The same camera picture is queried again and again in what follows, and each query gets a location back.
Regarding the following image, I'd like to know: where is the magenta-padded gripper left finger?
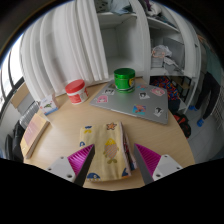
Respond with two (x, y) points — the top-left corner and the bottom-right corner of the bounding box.
(44, 143), (97, 187)

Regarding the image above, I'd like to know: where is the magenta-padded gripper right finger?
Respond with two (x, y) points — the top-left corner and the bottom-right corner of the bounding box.
(133, 142), (184, 185)

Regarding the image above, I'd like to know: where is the yellow patterned towel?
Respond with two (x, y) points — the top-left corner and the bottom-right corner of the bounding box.
(78, 121), (138, 183)

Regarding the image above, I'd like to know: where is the yellow and pink book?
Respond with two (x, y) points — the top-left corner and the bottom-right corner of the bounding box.
(19, 113), (51, 160)

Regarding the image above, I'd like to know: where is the red and black bag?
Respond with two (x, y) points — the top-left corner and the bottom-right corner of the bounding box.
(173, 111), (193, 138)

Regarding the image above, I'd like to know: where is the grey radiator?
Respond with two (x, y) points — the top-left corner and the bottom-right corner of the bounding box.
(18, 100), (40, 129)

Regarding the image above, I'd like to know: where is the small white printed box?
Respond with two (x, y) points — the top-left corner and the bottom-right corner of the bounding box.
(39, 93), (60, 116)

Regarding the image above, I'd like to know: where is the grey laptop with stickers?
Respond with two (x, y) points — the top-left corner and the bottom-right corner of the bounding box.
(89, 81), (170, 126)

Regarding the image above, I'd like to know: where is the white jar with red lid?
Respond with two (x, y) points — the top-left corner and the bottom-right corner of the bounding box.
(64, 79), (90, 106)

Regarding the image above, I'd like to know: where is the brown cardboard box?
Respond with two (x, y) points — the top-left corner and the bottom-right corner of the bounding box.
(9, 82), (31, 109)

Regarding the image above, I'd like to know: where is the person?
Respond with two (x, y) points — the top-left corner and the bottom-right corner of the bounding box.
(188, 36), (224, 128)

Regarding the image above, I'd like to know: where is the green round tin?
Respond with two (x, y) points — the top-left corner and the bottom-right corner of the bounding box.
(113, 67), (137, 94)

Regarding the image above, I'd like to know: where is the black-framed window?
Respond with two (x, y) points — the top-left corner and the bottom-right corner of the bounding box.
(0, 33), (26, 114)

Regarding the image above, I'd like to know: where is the white curtain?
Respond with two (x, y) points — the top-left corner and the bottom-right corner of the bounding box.
(19, 0), (109, 101)

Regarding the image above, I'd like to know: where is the white shelf unit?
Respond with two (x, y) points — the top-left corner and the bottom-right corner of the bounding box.
(94, 0), (203, 114)

